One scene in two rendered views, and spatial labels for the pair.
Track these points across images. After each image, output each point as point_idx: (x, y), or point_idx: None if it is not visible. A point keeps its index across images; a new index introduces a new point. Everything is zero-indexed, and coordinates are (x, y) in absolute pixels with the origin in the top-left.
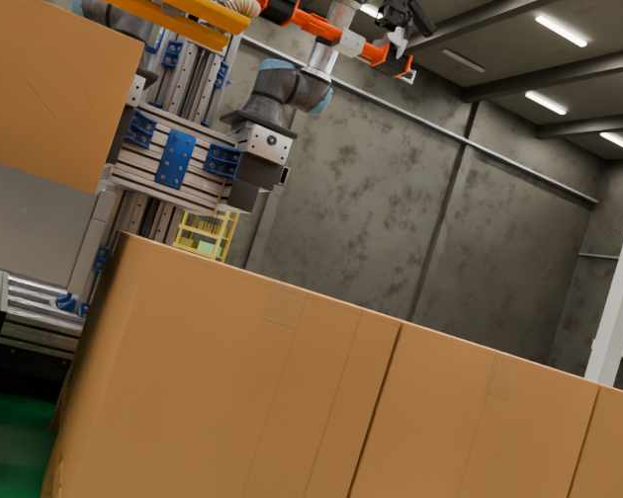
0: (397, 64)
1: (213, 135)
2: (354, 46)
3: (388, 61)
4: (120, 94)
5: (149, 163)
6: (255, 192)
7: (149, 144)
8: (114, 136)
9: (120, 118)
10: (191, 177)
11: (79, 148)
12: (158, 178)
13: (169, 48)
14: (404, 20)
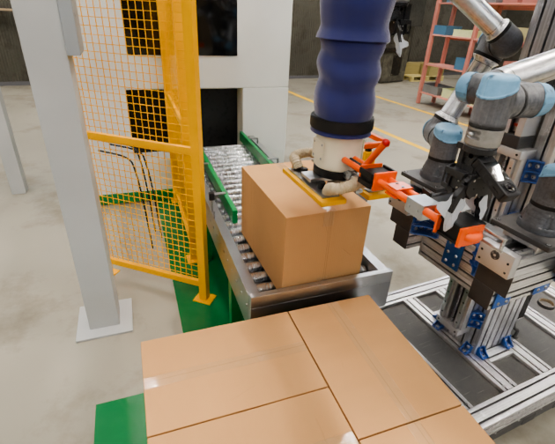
0: (451, 235)
1: None
2: (414, 214)
3: (440, 232)
4: (283, 242)
5: (439, 248)
6: (490, 293)
7: (439, 235)
8: (403, 232)
9: (284, 255)
10: (464, 264)
11: (277, 265)
12: (443, 260)
13: None
14: (459, 187)
